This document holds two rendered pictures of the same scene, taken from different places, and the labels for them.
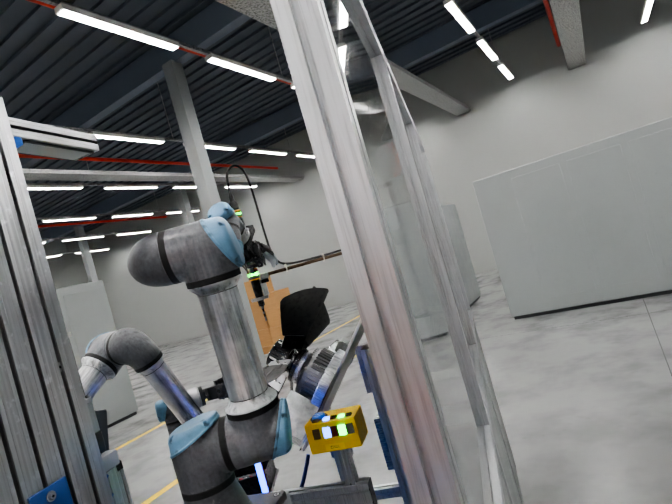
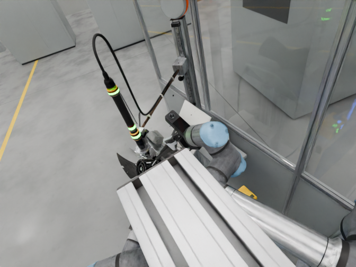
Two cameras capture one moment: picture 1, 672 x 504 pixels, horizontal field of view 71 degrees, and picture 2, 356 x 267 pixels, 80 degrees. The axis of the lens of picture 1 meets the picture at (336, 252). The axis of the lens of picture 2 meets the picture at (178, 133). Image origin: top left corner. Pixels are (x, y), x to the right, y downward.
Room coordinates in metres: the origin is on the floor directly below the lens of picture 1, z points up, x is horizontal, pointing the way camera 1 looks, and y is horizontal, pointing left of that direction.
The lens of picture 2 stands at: (1.14, 0.64, 2.21)
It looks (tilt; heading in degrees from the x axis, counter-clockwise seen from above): 44 degrees down; 323
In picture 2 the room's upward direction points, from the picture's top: 17 degrees counter-clockwise
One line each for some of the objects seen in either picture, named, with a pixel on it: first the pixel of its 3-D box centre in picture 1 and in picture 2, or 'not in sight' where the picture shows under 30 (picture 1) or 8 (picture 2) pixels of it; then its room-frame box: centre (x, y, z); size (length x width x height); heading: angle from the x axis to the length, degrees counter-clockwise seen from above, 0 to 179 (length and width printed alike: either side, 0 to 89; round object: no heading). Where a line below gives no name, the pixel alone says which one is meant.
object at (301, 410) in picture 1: (295, 417); not in sight; (1.80, 0.32, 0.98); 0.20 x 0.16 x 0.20; 75
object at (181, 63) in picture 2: not in sight; (180, 65); (2.07, -0.25, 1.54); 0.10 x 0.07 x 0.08; 110
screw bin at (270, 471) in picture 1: (243, 480); not in sight; (1.71, 0.55, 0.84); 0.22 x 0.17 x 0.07; 90
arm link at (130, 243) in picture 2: (172, 407); (129, 254); (1.68, 0.71, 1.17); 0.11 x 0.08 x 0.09; 112
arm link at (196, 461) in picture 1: (202, 448); not in sight; (1.03, 0.40, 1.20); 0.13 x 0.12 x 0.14; 94
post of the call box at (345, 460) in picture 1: (346, 463); not in sight; (1.43, 0.15, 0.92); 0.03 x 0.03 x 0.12; 75
